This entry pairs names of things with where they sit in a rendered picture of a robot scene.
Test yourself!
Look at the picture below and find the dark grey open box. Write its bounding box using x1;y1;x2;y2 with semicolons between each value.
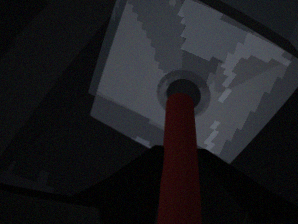
0;0;298;205

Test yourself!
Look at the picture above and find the dark red peg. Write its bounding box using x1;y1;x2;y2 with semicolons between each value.
157;93;202;224

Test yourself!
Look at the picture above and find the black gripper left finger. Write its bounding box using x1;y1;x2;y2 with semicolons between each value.
0;145;165;224

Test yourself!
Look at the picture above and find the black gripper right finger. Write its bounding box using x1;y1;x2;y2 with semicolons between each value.
197;149;298;224

